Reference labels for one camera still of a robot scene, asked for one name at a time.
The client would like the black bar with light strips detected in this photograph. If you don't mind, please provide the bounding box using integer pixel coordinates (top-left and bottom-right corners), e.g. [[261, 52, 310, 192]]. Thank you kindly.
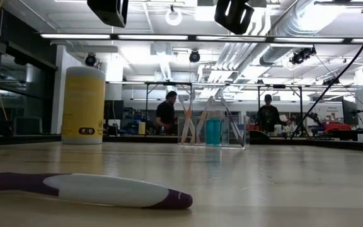
[[39, 32, 363, 44]]

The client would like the black aluminium table frame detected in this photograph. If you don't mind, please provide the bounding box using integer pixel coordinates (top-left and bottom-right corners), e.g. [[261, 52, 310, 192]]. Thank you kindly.
[[0, 134, 363, 154]]

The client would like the black ceiling camera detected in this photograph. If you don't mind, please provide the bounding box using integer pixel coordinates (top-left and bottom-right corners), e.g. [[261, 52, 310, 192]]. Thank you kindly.
[[84, 52, 98, 67], [188, 49, 201, 63], [290, 46, 317, 66]]

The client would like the blue mouthwash bottle white cap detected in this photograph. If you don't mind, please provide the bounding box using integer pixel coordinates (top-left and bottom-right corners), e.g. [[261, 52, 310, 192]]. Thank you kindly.
[[212, 110, 226, 146], [205, 110, 217, 146]]

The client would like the purple white toothbrush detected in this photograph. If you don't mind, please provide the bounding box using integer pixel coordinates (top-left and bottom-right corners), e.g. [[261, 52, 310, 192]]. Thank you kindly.
[[0, 172, 193, 210], [219, 96, 245, 148]]

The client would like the clear acrylic organizer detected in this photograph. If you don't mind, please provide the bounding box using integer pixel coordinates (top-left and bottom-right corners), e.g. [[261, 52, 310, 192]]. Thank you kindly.
[[177, 115, 251, 149]]

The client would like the black workstation frame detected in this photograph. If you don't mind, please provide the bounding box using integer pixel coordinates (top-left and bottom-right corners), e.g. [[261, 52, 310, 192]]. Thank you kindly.
[[144, 81, 193, 136], [256, 83, 304, 136]]

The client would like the person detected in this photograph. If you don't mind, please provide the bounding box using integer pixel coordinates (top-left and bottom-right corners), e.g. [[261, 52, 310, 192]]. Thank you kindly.
[[255, 93, 291, 133], [154, 90, 178, 136]]

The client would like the white ring light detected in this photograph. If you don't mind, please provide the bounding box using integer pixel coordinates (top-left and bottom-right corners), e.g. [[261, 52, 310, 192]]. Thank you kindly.
[[164, 4, 183, 26]]

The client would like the red object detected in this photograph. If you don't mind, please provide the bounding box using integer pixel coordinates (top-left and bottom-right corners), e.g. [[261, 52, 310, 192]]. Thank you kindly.
[[323, 122, 352, 134]]

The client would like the silver ventilation duct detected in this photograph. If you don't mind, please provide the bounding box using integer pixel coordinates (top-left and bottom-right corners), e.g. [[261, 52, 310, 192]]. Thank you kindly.
[[258, 0, 327, 67]]

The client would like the dark computer monitor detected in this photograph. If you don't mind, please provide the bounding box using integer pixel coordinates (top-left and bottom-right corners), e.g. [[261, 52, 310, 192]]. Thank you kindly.
[[341, 99, 359, 127]]

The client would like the yellow canister white lid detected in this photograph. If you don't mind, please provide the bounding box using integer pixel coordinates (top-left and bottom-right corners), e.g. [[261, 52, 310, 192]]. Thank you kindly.
[[60, 65, 107, 145]]

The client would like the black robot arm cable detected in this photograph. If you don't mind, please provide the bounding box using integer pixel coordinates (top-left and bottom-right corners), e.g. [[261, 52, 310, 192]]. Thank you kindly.
[[290, 8, 363, 139]]

